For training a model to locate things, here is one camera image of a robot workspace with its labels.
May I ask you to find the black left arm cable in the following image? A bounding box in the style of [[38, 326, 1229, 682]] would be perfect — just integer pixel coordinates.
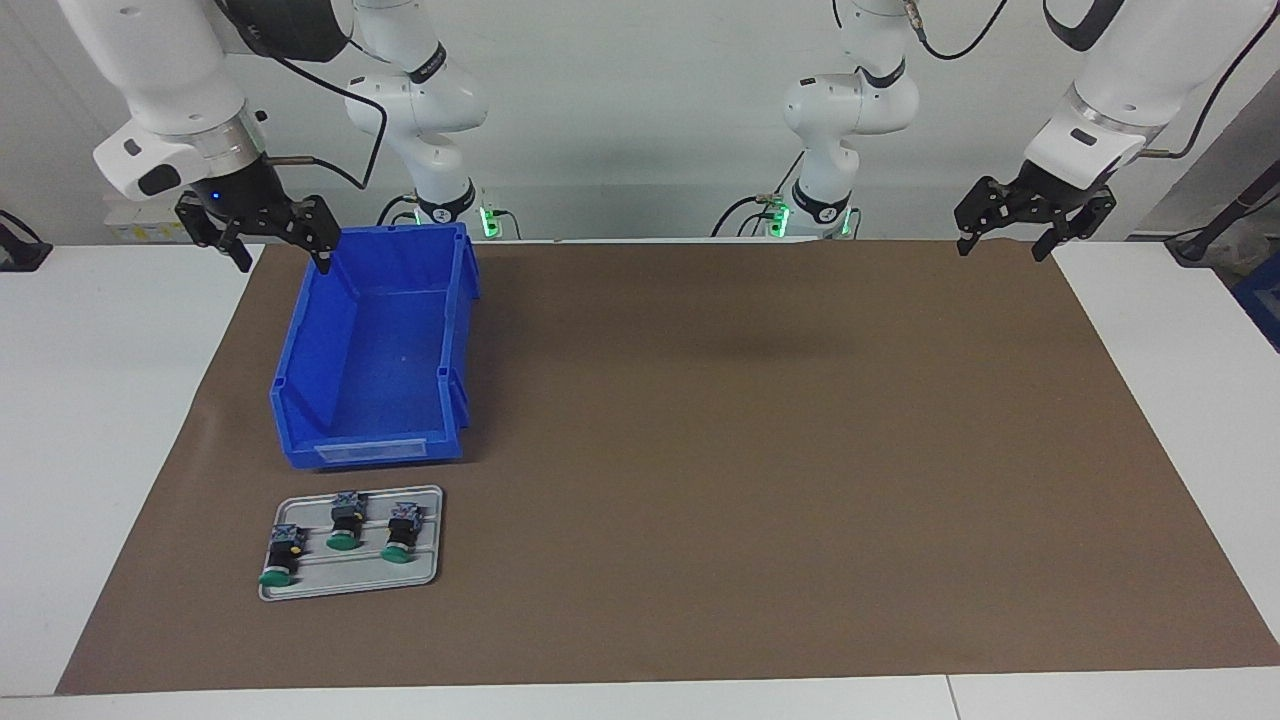
[[905, 0, 1280, 161]]

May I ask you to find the green push button switch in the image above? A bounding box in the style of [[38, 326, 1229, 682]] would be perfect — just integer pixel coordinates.
[[258, 523, 307, 588], [326, 490, 368, 551], [381, 502, 425, 563]]

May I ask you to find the black clamp mount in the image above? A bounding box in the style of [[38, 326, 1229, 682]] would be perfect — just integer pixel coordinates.
[[0, 208, 53, 273]]

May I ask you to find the brown table mat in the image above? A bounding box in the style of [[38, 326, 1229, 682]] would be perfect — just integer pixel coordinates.
[[55, 238, 1280, 696]]

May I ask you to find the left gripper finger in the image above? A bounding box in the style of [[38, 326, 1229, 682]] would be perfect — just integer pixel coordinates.
[[954, 177, 1011, 258], [1033, 190, 1116, 263]]

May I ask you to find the white wall box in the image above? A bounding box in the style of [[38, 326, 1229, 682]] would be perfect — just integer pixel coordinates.
[[103, 195, 201, 243]]

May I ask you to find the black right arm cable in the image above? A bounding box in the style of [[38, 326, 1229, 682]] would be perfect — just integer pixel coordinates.
[[215, 0, 389, 191]]

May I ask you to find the black tripod leg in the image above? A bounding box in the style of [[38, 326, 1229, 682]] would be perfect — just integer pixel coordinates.
[[1165, 158, 1280, 266]]

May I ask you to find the dark blue crate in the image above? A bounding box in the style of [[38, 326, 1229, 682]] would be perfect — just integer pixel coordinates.
[[1230, 250, 1280, 353]]

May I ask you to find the blue plastic storage bin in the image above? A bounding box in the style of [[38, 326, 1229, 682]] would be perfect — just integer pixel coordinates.
[[269, 222, 481, 471]]

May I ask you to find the grey metal tray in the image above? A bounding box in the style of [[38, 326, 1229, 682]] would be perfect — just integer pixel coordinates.
[[258, 485, 444, 603]]

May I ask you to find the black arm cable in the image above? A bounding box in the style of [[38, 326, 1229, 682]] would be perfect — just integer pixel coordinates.
[[905, 0, 1280, 161], [215, 0, 389, 191]]

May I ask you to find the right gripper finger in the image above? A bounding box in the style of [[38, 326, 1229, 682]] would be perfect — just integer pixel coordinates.
[[176, 192, 253, 273], [285, 195, 342, 276]]

